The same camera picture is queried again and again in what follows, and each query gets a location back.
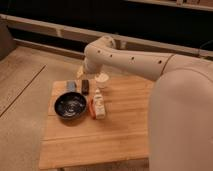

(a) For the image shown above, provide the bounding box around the black rectangular block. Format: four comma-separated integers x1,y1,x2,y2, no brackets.
81,80,89,95

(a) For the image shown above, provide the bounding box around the white shelf rail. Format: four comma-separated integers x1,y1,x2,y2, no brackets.
0,13,213,58

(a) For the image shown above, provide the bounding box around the blue grey sponge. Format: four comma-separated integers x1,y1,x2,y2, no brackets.
67,81,77,92

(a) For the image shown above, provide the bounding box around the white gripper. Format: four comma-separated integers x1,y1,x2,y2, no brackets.
76,63,100,79

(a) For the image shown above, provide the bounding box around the white ceramic cup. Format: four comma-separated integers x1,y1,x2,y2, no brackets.
95,73,109,88

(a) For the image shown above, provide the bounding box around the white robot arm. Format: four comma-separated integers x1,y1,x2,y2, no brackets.
82,36,213,171

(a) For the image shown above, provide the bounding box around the black ceramic bowl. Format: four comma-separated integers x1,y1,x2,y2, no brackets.
54,92,87,120

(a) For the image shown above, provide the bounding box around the white bottle with label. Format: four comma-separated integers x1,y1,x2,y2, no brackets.
93,89,106,119

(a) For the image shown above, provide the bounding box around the orange marker pen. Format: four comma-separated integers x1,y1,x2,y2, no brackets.
88,99,96,119

